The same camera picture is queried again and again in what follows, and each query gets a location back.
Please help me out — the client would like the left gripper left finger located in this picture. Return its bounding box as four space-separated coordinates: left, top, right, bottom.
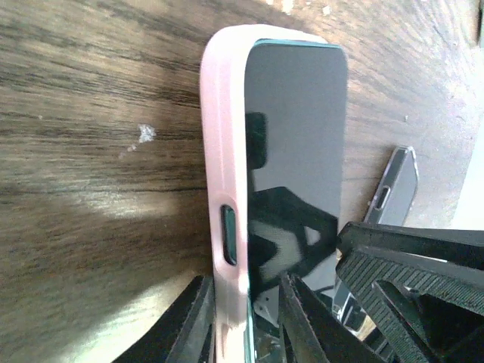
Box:
123 276 215 363

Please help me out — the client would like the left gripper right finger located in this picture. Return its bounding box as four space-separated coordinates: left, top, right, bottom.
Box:
278 273 382 363

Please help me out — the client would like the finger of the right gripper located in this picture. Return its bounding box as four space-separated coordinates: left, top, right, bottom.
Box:
337 222 483 362

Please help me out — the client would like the clear phone case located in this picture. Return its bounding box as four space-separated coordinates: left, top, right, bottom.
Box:
361 145 420 228

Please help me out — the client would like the pink phone case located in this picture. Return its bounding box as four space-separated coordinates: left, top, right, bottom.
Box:
200 24 326 362

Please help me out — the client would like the teal-edged black phone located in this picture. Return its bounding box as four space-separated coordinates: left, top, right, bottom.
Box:
244 39 348 362

